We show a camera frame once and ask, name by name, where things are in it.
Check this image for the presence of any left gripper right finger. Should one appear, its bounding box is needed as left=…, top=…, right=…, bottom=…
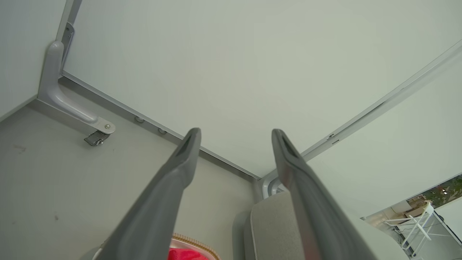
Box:
left=272, top=129, right=378, bottom=260

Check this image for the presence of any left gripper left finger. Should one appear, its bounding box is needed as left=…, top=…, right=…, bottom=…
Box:
left=97, top=127, right=201, bottom=260

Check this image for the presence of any red garment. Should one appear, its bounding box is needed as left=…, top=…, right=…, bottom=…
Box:
left=167, top=248, right=209, bottom=260

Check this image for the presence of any grey fabric sofa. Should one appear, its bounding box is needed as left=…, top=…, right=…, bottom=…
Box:
left=233, top=191, right=410, bottom=260

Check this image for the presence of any grey partition foot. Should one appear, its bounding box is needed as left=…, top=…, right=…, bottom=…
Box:
left=37, top=40, right=116, bottom=135
left=258, top=173, right=289, bottom=200

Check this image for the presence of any woven laundry basket white liner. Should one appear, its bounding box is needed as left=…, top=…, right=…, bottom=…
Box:
left=78, top=233, right=221, bottom=260

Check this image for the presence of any small grey caster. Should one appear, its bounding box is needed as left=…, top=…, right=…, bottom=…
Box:
left=84, top=130, right=109, bottom=147

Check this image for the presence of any white drying rack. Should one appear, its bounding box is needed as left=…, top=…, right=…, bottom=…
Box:
left=383, top=201, right=462, bottom=259

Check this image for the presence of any green foliage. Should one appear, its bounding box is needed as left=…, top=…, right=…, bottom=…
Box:
left=423, top=175, right=462, bottom=208

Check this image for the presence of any grey partition bottom rail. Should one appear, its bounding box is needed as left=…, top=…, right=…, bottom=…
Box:
left=60, top=71, right=261, bottom=181

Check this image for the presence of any grey partition post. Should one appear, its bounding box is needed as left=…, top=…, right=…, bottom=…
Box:
left=300, top=39, right=462, bottom=163
left=56, top=0, right=83, bottom=73

